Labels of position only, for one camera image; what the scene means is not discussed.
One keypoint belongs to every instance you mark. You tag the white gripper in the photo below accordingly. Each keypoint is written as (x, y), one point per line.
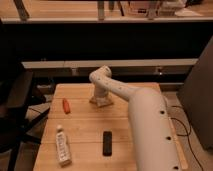
(100, 92)

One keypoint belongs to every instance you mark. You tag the white sponge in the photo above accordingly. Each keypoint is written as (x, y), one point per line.
(101, 101)

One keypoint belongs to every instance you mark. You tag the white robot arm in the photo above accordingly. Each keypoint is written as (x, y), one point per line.
(154, 145)

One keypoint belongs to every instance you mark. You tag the orange carrot toy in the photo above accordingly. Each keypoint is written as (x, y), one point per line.
(66, 106)

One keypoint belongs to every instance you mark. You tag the black remote control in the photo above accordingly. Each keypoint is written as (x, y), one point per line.
(107, 143)

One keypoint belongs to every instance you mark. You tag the white plastic bottle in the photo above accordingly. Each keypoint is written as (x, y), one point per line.
(62, 146)

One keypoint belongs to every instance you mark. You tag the black office chair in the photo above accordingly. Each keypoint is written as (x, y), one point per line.
(17, 92)

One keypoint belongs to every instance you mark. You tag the dark cabinet panel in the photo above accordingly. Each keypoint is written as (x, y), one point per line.
(196, 96)

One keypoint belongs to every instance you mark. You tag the metal rail beam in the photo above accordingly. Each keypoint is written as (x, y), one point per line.
(110, 63)

